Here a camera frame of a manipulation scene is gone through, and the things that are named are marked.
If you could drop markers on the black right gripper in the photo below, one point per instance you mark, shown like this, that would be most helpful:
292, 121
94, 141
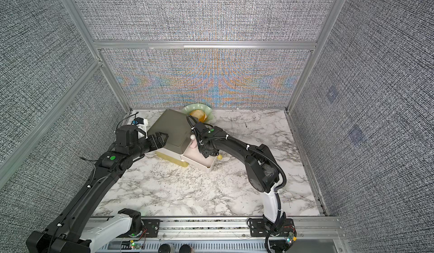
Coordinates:
202, 149

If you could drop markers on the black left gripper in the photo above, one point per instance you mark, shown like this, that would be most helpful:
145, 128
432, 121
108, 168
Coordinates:
152, 140

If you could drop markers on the pink computer mouse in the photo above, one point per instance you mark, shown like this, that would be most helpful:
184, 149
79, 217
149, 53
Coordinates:
193, 144

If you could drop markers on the three-drawer storage cabinet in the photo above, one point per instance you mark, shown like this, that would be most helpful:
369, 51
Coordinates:
175, 125

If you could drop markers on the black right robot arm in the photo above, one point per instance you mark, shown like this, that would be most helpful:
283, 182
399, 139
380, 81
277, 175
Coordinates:
263, 172

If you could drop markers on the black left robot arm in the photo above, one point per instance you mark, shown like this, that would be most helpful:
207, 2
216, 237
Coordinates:
63, 235

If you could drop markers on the bread roll on plate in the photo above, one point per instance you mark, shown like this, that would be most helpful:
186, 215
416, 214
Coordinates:
200, 115

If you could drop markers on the green glass plate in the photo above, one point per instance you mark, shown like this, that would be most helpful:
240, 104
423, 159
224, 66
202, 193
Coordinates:
197, 106

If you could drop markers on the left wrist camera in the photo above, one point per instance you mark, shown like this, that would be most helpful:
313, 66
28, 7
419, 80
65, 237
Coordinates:
142, 124

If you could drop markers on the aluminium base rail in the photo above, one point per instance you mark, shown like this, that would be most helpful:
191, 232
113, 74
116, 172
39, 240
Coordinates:
301, 234

